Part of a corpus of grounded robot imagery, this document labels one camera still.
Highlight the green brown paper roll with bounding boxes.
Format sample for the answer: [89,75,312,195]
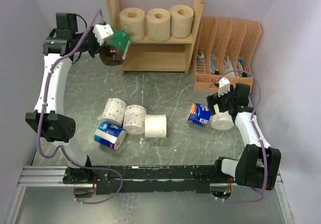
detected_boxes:
[99,29,131,66]

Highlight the beige paper roll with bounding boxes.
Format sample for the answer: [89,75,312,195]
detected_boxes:
[146,8,171,42]
[170,5,194,38]
[119,8,145,42]

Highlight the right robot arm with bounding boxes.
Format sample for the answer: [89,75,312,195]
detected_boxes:
[207,78,281,190]

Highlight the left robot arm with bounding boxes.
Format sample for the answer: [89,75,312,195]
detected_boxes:
[25,11,114,184]

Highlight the wooden two-tier shelf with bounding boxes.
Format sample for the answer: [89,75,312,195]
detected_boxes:
[106,0,204,73]

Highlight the plain white roll right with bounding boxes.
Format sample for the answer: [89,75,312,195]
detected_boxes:
[211,111,234,131]

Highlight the plain white roll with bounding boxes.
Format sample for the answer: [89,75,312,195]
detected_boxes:
[144,115,167,138]
[211,111,234,131]

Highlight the blue wrapped roll right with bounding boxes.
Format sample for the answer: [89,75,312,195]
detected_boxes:
[187,102,211,127]

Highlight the blue wrapped roll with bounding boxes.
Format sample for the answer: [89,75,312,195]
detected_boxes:
[94,121,126,150]
[187,102,211,127]

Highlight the papers in organizer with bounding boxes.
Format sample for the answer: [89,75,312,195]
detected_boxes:
[223,56,235,77]

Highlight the blue item in organizer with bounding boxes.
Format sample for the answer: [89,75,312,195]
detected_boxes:
[210,53,219,74]

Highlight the white item in organizer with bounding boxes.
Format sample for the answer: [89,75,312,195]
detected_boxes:
[197,52,205,61]

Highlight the dark items in organizer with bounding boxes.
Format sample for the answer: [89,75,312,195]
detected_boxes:
[237,56,248,77]

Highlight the orange plastic file organizer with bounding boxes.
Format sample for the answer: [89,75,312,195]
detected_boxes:
[192,17,261,93]

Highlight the pink dotted roll left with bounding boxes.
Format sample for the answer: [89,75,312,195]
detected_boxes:
[98,98,127,127]

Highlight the pink dotted roll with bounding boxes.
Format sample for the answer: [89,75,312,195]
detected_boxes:
[123,104,146,135]
[98,98,127,127]

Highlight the plain white roll centre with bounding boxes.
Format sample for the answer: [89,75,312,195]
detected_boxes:
[144,115,167,138]

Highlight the pink dotted roll right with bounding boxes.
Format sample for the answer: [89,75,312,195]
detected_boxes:
[123,104,146,135]

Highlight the blue wrapped roll left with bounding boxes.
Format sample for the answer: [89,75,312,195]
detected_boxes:
[94,121,126,150]

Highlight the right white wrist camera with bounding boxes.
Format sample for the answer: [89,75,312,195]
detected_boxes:
[218,77,230,97]

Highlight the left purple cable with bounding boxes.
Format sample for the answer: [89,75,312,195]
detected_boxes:
[37,9,124,205]

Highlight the purple cable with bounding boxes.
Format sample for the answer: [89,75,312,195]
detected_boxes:
[213,69,267,203]
[37,9,124,205]

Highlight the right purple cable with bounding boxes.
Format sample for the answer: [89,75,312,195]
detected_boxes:
[213,69,267,203]

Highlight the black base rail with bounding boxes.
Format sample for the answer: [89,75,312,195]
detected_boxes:
[63,165,231,195]

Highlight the aluminium extrusion rail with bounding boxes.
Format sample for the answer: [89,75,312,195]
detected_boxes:
[18,165,283,186]

